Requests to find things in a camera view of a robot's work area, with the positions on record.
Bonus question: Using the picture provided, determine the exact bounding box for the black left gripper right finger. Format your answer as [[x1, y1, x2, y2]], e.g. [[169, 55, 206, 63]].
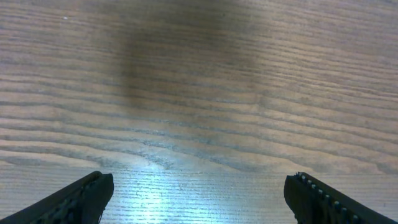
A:
[[284, 172, 397, 224]]

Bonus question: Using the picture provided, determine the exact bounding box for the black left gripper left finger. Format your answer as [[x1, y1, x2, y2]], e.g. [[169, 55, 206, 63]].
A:
[[1, 171, 114, 224]]

